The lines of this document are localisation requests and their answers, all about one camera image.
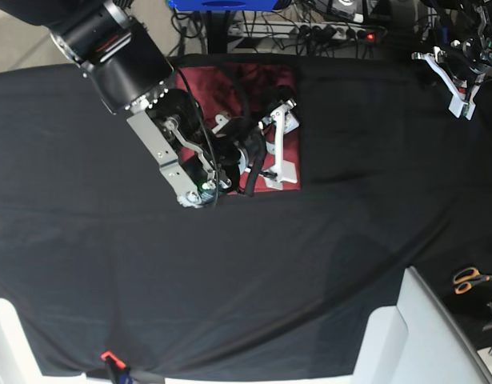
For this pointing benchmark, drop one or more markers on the white power strip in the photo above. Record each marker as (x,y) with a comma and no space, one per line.
(341,32)

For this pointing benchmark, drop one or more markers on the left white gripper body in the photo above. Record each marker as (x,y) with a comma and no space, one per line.
(462,69)

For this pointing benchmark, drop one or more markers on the yellow-handled scissors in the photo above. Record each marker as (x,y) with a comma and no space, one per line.
(465,280)

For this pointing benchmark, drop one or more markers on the black table cloth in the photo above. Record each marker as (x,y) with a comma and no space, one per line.
(96,253)

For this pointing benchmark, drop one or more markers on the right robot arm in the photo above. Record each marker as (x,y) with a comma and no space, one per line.
(132,76)

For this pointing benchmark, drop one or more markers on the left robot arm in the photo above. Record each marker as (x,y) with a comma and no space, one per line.
(460,23)

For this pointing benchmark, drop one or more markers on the black stand post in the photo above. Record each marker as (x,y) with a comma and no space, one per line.
(217,24)

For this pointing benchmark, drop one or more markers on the orange and blue clamp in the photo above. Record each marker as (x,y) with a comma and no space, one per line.
(117,371)

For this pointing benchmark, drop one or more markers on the blue plastic box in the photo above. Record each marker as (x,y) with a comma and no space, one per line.
(222,5)

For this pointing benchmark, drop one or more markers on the red long-sleeve T-shirt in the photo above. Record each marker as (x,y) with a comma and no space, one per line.
(203,92)

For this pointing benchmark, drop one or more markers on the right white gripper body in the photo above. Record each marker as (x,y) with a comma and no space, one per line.
(257,156)

